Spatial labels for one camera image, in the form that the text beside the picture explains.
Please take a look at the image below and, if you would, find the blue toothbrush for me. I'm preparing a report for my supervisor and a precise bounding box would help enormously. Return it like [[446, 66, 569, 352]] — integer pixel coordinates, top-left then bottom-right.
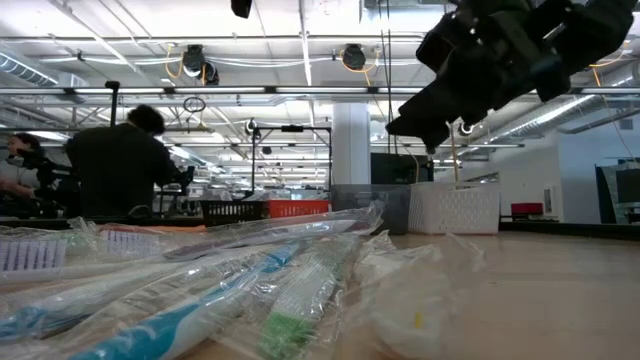
[[0, 277, 166, 346], [64, 239, 306, 360]]

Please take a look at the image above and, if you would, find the black perforated basket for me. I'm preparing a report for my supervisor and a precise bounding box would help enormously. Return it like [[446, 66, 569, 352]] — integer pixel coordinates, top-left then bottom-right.
[[199, 199, 272, 229]]

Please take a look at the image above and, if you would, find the silver ventilation duct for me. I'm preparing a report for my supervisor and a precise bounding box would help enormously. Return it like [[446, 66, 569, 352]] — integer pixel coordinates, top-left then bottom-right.
[[487, 59, 640, 147]]

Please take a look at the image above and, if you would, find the white perforated basket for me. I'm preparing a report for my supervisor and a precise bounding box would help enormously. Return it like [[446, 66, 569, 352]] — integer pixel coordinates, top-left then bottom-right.
[[407, 180, 502, 236]]

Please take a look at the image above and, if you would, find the black monitor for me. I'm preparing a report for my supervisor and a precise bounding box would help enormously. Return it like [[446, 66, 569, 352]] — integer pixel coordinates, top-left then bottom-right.
[[369, 152, 435, 186]]

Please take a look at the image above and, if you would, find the white building column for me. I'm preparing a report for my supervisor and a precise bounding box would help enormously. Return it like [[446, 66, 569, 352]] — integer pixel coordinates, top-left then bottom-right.
[[331, 102, 372, 187]]

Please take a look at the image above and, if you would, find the black stand frame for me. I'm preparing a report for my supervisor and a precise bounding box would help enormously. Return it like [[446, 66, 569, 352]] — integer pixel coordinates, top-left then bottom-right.
[[251, 125, 333, 202]]

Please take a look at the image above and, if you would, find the green toothbrush in wrapper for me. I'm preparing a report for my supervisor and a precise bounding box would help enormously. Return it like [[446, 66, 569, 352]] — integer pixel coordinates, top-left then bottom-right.
[[252, 232, 364, 360]]

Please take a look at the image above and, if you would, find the orange flat mat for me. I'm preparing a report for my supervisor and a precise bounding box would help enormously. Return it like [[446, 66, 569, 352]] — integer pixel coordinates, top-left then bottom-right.
[[97, 222, 208, 236]]

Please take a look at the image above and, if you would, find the black hanging cable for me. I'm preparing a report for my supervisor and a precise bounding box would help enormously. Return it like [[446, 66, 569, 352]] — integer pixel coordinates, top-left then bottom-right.
[[377, 0, 400, 157]]

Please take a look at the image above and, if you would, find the orange perforated basket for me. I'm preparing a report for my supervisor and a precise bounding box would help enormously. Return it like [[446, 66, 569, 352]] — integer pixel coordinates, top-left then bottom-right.
[[264, 198, 332, 220]]

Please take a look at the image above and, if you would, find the person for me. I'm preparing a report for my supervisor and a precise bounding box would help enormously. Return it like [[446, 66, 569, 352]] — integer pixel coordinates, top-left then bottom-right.
[[0, 131, 49, 202], [64, 103, 184, 222]]

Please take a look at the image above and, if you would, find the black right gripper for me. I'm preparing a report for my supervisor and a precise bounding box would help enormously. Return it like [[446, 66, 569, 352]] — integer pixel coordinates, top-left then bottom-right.
[[385, 0, 572, 153]]

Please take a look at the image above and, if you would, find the dark partition panel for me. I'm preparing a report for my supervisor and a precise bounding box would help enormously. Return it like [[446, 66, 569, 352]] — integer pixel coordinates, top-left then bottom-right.
[[594, 159, 640, 225]]

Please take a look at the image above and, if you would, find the grey translucent bin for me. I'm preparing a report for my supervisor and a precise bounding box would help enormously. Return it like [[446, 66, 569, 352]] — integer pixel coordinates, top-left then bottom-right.
[[329, 182, 413, 237]]

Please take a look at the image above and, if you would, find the red box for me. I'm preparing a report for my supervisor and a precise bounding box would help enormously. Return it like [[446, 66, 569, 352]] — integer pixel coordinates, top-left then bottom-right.
[[509, 201, 545, 218]]

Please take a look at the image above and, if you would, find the long ceiling light strip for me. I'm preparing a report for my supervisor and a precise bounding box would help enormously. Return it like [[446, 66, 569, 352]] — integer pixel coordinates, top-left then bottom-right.
[[0, 85, 640, 98]]

